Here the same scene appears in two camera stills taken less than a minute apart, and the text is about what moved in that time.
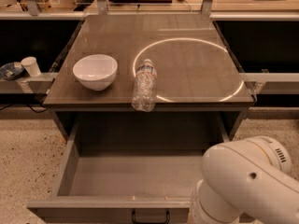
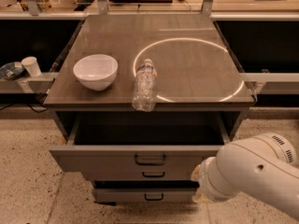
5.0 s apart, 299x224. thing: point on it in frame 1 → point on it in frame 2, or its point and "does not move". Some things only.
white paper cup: [31, 64] does not move
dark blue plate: [8, 72] does not move
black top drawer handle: [135, 221] → [150, 164]
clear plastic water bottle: [144, 88] does not move
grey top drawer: [121, 187] → [141, 142]
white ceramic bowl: [95, 72] does not move
